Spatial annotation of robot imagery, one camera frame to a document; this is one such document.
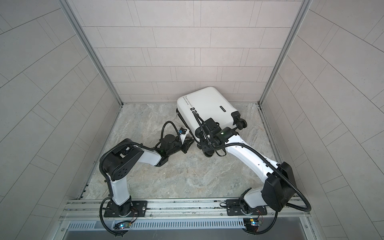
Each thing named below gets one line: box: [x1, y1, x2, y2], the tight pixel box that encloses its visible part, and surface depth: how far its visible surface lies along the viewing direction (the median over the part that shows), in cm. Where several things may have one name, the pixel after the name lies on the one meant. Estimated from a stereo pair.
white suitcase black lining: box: [175, 86, 248, 144], surface depth 91 cm
